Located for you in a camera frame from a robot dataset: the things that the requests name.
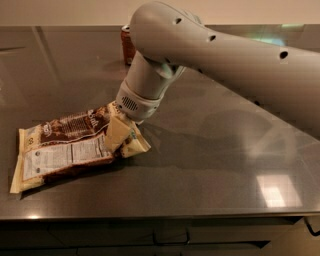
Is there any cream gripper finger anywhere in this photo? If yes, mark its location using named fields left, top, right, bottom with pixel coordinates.
left=105, top=116, right=131, bottom=152

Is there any brown chip bag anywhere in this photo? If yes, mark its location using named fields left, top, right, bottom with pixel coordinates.
left=10, top=102, right=150, bottom=194

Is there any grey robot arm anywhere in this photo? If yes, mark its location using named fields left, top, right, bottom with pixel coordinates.
left=115, top=2, right=320, bottom=138

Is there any orange soda can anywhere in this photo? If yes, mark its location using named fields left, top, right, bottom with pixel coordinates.
left=121, top=24, right=136, bottom=65

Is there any dark drawer handle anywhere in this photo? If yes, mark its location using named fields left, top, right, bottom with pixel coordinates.
left=152, top=224, right=191, bottom=246

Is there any black cable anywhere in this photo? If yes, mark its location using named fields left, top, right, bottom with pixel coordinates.
left=303, top=216, right=320, bottom=237

